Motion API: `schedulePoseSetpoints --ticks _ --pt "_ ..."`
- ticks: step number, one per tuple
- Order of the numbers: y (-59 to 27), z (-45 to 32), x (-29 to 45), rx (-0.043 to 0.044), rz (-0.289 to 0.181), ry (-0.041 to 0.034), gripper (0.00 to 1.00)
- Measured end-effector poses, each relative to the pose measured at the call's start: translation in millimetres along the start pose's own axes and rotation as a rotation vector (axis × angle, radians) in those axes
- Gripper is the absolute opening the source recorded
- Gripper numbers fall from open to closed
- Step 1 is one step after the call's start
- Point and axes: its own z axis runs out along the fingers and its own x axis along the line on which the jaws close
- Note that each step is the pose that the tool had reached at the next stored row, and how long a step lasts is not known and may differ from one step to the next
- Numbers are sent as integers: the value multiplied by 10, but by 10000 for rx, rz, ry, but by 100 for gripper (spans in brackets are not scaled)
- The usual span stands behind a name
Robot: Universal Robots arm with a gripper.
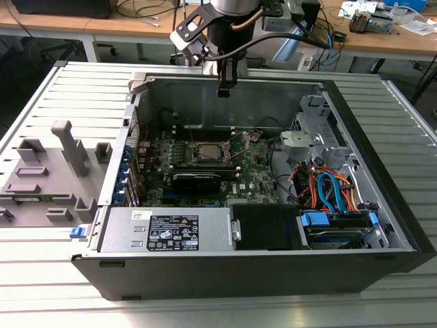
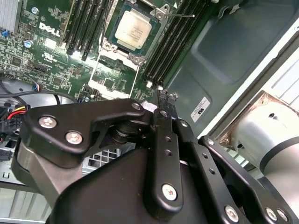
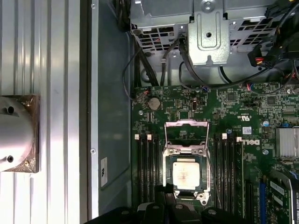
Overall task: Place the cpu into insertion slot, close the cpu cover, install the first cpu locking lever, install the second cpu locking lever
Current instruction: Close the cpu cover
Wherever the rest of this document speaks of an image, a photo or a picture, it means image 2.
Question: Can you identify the silver CPU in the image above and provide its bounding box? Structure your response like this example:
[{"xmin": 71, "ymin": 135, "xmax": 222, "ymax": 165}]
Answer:
[{"xmin": 114, "ymin": 10, "xmax": 152, "ymax": 49}]

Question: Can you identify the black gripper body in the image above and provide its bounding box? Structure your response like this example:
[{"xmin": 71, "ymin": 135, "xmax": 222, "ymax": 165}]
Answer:
[{"xmin": 45, "ymin": 148, "xmax": 218, "ymax": 224}]

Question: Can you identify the metal socket cover frame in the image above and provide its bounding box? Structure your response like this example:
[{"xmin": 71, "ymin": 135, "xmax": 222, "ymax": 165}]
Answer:
[{"xmin": 88, "ymin": 45, "xmax": 142, "ymax": 100}]

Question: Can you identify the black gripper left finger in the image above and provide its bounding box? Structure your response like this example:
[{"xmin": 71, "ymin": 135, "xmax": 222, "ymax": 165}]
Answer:
[{"xmin": 11, "ymin": 90, "xmax": 185, "ymax": 215}]

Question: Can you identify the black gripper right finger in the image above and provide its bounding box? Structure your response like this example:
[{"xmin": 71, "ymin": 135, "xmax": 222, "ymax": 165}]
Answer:
[{"xmin": 169, "ymin": 93, "xmax": 293, "ymax": 224}]

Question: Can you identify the metal locking lever wire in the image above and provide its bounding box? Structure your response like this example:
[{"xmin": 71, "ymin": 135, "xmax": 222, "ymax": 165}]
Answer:
[
  {"xmin": 100, "ymin": 0, "xmax": 113, "ymax": 46},
  {"xmin": 164, "ymin": 13, "xmax": 196, "ymax": 18}
]

